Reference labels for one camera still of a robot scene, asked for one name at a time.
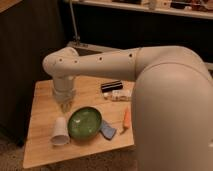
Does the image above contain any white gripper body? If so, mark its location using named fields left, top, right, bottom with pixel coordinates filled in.
left=52, top=76, right=75, bottom=102

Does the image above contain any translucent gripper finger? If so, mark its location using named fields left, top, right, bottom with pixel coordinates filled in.
left=60, top=101, right=72, bottom=113

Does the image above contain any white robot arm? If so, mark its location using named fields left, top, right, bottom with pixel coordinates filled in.
left=43, top=46, right=213, bottom=171

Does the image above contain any green bowl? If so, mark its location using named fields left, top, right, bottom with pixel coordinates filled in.
left=67, top=106, right=102, bottom=140

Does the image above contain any wooden table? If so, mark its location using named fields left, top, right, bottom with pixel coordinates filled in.
left=23, top=76, right=134, bottom=169

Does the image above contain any black rectangular box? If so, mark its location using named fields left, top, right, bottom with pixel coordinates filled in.
left=101, top=80, right=123, bottom=92

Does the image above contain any metal pole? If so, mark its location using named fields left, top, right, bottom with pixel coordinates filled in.
left=69, top=0, right=81, bottom=46

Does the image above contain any blue sponge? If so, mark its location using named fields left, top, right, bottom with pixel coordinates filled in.
left=100, top=120, right=116, bottom=140

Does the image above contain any clear plastic bottle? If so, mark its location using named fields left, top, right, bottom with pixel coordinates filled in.
left=103, top=90, right=132, bottom=101

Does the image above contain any orange carrot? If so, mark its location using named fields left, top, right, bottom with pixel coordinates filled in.
left=122, top=108, right=131, bottom=133

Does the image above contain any white shelf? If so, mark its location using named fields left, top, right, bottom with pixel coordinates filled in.
left=63, top=0, right=213, bottom=20

